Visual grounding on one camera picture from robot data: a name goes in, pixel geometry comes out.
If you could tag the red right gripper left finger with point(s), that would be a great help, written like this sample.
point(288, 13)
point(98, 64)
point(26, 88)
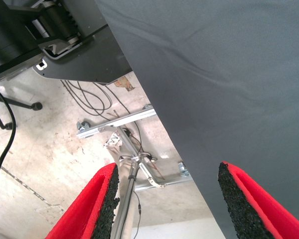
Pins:
point(87, 211)

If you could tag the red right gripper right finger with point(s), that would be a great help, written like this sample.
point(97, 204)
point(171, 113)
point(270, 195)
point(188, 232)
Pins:
point(251, 214)

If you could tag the grey metal stand pole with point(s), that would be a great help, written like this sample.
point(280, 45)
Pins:
point(125, 206)

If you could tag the white bent metal tube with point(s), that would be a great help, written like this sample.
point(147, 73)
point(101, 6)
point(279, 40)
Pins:
point(154, 183)

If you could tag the short black stand leg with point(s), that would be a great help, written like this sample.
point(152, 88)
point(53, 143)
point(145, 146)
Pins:
point(7, 126)

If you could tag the long black stand leg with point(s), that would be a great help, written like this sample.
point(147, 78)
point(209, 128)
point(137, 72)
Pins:
point(17, 103)

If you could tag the dark grey table cloth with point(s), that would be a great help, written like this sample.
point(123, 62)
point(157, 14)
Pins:
point(226, 74)

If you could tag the aluminium frame stand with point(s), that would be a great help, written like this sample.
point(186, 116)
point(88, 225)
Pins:
point(114, 149)

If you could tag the metal corner bracket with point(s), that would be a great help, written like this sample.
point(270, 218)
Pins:
point(82, 125)
point(183, 169)
point(147, 107)

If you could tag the short aluminium profile rail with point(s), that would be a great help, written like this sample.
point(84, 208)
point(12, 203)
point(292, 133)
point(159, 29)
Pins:
point(172, 183)

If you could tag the long aluminium profile rail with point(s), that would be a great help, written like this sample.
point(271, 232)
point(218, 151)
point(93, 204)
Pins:
point(124, 120)

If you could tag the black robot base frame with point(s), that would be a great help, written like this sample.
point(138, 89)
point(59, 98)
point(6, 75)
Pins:
point(97, 62)

